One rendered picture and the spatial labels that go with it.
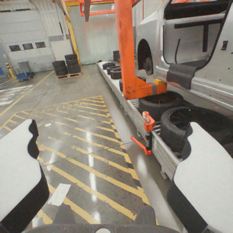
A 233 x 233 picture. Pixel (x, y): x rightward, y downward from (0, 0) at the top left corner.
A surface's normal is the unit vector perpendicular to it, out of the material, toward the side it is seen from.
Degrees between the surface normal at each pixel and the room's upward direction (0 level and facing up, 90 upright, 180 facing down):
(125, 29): 90
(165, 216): 0
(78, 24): 90
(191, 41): 87
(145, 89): 90
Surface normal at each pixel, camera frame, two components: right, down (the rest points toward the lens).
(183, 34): 0.21, 0.42
